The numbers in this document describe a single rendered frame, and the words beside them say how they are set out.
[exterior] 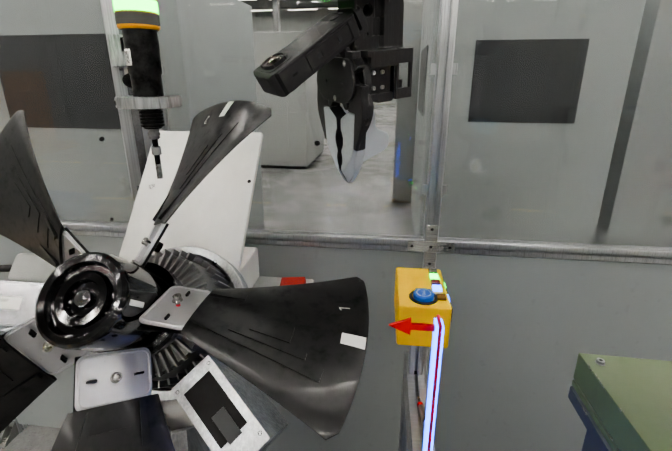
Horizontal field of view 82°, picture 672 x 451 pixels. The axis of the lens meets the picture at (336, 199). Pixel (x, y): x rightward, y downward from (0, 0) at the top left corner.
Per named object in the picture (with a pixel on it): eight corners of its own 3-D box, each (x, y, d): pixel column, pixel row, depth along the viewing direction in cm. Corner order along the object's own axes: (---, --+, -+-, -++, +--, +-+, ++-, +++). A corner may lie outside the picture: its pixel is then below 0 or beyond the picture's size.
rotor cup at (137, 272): (93, 276, 62) (26, 256, 50) (180, 253, 62) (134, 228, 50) (91, 372, 57) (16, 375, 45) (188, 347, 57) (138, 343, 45)
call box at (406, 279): (393, 305, 91) (395, 265, 88) (437, 308, 90) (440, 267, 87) (395, 351, 76) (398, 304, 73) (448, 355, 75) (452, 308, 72)
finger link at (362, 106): (373, 152, 42) (374, 67, 38) (362, 154, 41) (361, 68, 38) (349, 142, 46) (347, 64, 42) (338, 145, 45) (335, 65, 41)
